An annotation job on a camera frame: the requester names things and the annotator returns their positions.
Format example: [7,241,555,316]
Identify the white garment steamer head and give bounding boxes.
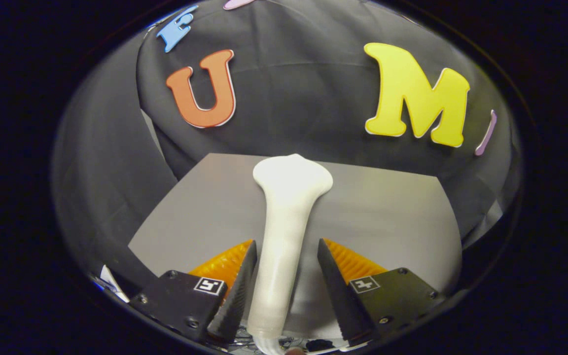
[247,153,334,341]

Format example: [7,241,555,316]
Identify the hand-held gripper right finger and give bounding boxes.
[317,238,447,347]

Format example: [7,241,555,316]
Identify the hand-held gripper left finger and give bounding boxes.
[129,239,258,344]

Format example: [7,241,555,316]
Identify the grey cabinet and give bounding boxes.
[128,153,463,341]

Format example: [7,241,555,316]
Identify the black backdrop cloth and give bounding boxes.
[50,0,524,296]

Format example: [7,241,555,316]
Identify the thin black floor cables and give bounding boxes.
[237,331,334,353]

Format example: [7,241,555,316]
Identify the white paper sheet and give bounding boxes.
[98,265,131,303]

